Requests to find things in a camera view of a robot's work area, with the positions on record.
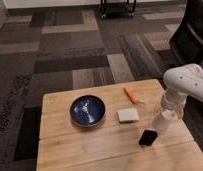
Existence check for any white folded cloth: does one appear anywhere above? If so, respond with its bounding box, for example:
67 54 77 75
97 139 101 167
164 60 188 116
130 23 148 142
117 108 139 122

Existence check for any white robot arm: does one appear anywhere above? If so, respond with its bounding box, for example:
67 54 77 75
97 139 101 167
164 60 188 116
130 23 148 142
161 64 203 119

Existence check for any dark blue bowl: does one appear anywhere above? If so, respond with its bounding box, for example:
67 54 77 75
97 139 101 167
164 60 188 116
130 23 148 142
70 95 106 127

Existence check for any black rolling cart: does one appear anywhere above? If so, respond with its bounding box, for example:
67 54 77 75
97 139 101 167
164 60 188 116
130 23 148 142
99 0 137 19

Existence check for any black office chair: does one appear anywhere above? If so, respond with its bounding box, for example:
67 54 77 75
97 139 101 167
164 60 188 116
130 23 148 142
169 0 203 68

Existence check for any orange carrot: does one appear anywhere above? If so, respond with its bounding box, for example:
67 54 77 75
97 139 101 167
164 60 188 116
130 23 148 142
124 88 142 104

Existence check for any black eraser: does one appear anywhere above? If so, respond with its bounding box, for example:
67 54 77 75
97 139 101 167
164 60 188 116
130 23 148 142
139 130 158 146

